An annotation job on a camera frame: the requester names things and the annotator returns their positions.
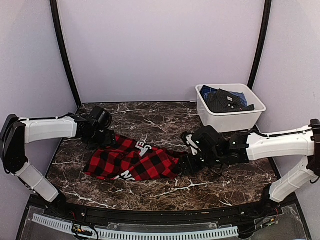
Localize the black front rail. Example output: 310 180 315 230
45 202 277 225

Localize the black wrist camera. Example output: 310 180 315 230
180 125 222 154
89 106 112 130

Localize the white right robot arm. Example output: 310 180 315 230
179 119 320 217

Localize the white slotted cable duct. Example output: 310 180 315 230
31 213 239 240

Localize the red black plaid shirt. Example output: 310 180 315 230
83 134 188 181

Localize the black frame post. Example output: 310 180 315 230
49 0 82 108
247 0 272 90

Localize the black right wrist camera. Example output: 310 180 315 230
180 125 222 154

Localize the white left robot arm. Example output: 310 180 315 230
0 111 115 218

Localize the black right frame post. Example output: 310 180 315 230
247 0 272 90

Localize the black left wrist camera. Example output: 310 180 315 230
89 106 112 130

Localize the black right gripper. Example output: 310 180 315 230
175 150 223 175

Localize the white plastic bin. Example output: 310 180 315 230
195 83 267 133

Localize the grey striped shirt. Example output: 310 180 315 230
206 89 255 114

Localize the black left frame post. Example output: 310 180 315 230
49 0 82 108

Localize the dark blue plaid shirt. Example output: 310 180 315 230
200 85 218 95

